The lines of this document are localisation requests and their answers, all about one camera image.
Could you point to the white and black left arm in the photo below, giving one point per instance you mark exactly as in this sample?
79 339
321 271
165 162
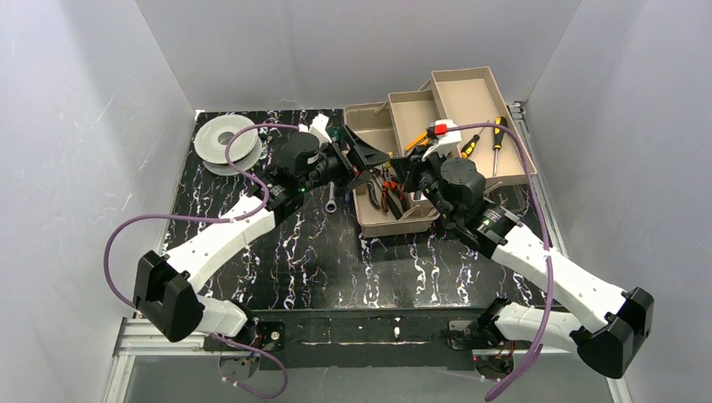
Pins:
167 287

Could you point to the yellow black long screwdriver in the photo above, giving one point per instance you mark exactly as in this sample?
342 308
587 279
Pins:
498 137

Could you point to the green handled screwdriver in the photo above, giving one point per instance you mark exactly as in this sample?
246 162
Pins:
335 133

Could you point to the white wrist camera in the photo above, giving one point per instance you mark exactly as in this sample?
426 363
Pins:
318 128
444 138

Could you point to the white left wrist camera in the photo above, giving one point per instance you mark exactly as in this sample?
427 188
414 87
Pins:
318 128

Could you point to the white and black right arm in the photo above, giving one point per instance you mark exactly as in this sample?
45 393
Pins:
603 324

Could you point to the black handled cutters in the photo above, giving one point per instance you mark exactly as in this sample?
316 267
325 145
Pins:
376 196

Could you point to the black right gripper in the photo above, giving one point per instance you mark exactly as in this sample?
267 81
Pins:
410 171

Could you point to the white filament spool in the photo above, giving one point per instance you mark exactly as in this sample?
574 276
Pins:
212 139

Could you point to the silver combination wrench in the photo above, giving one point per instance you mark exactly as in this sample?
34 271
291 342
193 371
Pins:
331 206

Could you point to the yellow black short screwdriver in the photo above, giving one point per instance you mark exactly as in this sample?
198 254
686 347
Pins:
469 147

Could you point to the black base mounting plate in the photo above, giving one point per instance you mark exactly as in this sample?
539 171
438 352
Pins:
379 338

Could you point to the yellow utility knife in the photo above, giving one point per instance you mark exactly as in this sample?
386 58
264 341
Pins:
421 139

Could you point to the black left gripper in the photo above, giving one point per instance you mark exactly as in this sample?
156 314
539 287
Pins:
345 161

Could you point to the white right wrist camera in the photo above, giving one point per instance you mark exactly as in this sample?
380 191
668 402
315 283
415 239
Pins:
444 138

